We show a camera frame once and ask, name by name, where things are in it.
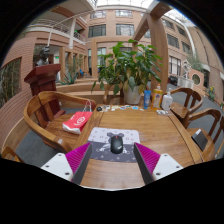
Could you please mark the black computer mouse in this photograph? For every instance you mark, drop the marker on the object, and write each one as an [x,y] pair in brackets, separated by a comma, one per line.
[116,145]

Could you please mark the red paper bag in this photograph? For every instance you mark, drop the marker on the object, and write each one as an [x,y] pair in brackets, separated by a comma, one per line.
[77,122]

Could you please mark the wooden armchair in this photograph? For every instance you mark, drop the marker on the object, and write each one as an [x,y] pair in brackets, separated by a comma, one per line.
[210,146]
[43,123]
[11,154]
[107,96]
[180,111]

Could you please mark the green potted plant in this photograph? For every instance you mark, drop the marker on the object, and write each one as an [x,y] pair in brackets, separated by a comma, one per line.
[130,66]

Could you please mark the yellow flowering plant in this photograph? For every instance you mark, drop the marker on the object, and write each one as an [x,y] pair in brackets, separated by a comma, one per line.
[211,92]

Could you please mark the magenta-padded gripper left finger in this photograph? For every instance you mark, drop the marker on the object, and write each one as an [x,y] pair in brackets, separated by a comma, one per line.
[75,158]

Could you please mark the scattered small cards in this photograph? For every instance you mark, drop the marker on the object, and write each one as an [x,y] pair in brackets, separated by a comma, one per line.
[124,107]

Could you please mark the grey white printed mouse pad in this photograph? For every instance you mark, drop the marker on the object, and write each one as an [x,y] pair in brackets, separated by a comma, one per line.
[100,135]

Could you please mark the small white packet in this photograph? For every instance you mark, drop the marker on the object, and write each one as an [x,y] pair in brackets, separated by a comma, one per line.
[162,112]

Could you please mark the blue tube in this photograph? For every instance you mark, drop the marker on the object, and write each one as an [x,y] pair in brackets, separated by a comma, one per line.
[147,100]

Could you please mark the yellow liquid bottle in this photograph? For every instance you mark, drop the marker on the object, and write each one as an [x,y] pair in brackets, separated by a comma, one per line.
[157,98]

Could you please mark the dark bust statue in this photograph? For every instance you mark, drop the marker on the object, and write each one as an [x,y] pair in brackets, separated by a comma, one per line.
[43,57]

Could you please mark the white pump bottle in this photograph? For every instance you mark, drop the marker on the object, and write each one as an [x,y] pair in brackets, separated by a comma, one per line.
[167,101]

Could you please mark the black notebook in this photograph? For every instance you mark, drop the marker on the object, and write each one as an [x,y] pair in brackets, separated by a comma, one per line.
[200,139]

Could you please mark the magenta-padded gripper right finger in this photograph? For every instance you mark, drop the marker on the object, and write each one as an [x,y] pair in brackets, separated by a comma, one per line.
[150,159]

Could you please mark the dark red wooden lectern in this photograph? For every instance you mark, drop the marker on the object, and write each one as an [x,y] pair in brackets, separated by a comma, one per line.
[43,83]

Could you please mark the white sculpture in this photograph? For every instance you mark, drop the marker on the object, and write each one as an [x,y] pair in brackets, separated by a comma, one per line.
[186,78]

